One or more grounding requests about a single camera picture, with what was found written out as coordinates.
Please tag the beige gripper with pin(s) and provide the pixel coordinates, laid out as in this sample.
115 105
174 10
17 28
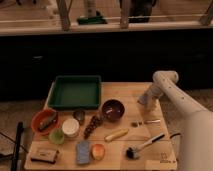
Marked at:
148 99

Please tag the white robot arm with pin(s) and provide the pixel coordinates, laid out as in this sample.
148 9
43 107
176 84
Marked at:
196 146

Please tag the purple bowl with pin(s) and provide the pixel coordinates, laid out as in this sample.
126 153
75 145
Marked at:
113 110

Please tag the orange bowl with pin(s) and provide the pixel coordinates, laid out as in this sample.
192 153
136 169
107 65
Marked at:
41 116

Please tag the green sponge in bowl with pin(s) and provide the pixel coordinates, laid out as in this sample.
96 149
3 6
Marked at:
44 124

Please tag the metal fork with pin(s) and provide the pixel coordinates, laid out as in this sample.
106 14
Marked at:
137 124

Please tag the black dish brush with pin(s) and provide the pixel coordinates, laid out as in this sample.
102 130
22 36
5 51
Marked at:
134 151

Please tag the bunch of dark grapes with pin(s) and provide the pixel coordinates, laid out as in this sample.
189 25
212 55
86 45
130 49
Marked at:
93 124

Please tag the small metal cup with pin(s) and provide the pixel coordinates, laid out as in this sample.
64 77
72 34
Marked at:
79 115

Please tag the orange bread roll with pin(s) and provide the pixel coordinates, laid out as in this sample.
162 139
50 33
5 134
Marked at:
98 151

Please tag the green plastic tray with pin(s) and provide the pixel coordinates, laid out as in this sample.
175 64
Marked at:
74 92

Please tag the blue sponge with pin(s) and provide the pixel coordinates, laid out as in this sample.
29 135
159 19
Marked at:
83 152

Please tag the white round container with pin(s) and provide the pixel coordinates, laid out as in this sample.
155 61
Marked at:
70 127

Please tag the small green cup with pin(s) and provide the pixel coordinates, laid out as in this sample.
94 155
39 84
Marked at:
56 136

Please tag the green base object background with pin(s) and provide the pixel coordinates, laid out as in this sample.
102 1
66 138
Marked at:
97 19

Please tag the wooden block eraser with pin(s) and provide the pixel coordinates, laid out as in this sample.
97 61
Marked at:
47 155

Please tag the black pole left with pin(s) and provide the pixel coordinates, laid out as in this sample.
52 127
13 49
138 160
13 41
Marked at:
15 156

